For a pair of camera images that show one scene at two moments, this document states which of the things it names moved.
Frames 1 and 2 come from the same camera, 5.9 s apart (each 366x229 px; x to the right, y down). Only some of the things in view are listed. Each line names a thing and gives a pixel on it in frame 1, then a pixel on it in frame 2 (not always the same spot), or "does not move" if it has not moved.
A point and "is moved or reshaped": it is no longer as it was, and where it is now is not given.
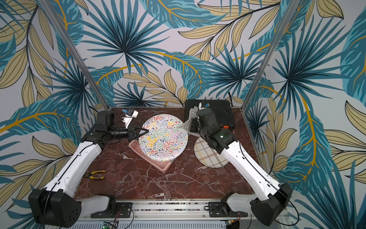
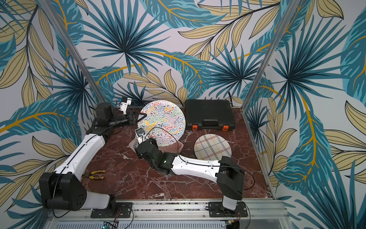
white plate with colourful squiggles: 165,140 is moved or reshaped
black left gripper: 132,132 → 131,119
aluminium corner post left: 73,48 does not move
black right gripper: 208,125 → 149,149
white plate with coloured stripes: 207,155 does not move
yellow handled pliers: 89,174 does not move
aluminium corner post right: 286,18 does not move
